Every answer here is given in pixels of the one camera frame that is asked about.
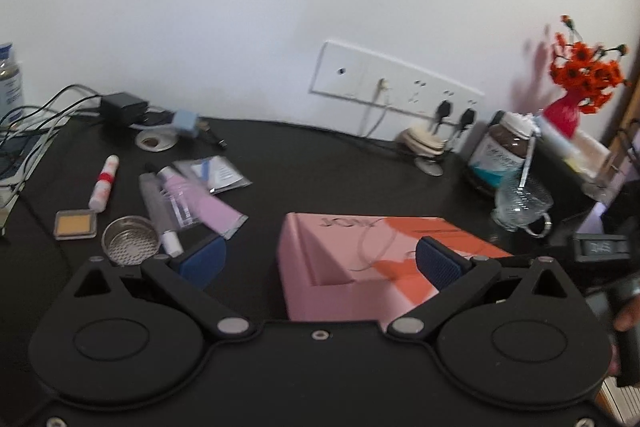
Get white charging cable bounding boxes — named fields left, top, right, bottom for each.
left=362, top=78, right=391, bottom=138

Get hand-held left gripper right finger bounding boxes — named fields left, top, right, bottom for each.
left=387, top=236, right=573, bottom=338

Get beige round holder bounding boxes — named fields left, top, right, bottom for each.
left=397, top=127, right=448, bottom=176

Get black desktop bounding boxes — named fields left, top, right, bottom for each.
left=0, top=114, right=621, bottom=358

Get short black connector cable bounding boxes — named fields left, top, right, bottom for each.
left=197, top=122, right=228, bottom=149

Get metal strainer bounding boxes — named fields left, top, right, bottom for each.
left=101, top=215, right=162, bottom=268

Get black power adapter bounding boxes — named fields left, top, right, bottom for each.
left=99, top=92, right=148, bottom=128

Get white red lip balm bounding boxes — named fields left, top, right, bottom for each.
left=87, top=154, right=121, bottom=214

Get brown supplement bottle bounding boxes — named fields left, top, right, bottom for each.
left=465, top=112, right=533, bottom=198

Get silver spoon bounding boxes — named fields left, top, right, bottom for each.
left=517, top=127, right=543, bottom=190

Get clear glass cup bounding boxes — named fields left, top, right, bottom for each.
left=491, top=172, right=555, bottom=238

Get clear bottle blue cap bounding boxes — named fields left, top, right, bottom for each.
left=0, top=43, right=26, bottom=118

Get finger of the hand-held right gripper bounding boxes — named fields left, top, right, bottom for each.
left=492, top=247, right=576, bottom=269

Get yellow powder compact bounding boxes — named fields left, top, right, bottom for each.
left=53, top=209, right=98, bottom=241

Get blue-grey plug adapter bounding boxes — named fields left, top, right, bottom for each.
left=170, top=109, right=201, bottom=138

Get white wall socket strip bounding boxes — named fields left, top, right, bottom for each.
left=309, top=39, right=486, bottom=128

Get orange artificial flowers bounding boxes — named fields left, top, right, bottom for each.
left=547, top=14, right=632, bottom=112

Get white tape roll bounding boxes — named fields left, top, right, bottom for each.
left=136, top=129, right=178, bottom=152

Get person's right hand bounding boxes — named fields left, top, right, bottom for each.
left=614, top=304, right=640, bottom=334

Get clear lip gloss tube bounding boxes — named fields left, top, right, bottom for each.
left=138, top=164, right=183, bottom=258

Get clear foil sachet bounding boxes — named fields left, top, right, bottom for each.
left=172, top=155, right=252, bottom=195

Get red vase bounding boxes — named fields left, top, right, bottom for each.
left=542, top=94, right=583, bottom=140

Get black wall plug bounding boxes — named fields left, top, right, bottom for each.
left=432, top=101, right=453, bottom=142
left=457, top=108, right=477, bottom=142

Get pink cardboard box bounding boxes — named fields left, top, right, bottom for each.
left=276, top=213, right=516, bottom=323

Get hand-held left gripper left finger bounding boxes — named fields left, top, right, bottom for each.
left=72, top=234, right=251, bottom=341

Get black cabinet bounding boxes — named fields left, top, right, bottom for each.
left=487, top=109, right=640, bottom=233

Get tangled cables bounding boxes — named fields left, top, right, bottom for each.
left=0, top=84, right=106, bottom=188

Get cotton swab box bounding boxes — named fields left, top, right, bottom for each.
left=570, top=129, right=616, bottom=202

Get pink squeeze tube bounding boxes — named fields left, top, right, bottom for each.
left=157, top=164, right=248, bottom=240

